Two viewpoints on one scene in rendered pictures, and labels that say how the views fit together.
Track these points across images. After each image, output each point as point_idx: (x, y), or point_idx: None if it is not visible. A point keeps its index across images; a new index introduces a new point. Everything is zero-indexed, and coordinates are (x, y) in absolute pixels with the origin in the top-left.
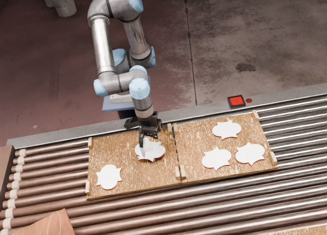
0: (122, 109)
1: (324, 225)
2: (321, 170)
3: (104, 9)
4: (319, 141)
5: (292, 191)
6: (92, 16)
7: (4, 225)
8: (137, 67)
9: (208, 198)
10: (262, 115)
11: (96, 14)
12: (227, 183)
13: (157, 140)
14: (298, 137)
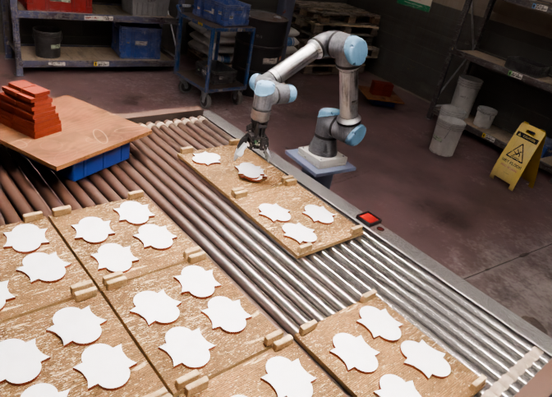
0: (297, 161)
1: (244, 295)
2: (324, 293)
3: (324, 39)
4: (366, 288)
5: (274, 272)
6: (310, 39)
7: None
8: (290, 85)
9: (225, 219)
10: (365, 240)
11: (314, 39)
12: (251, 227)
13: (269, 177)
14: (358, 272)
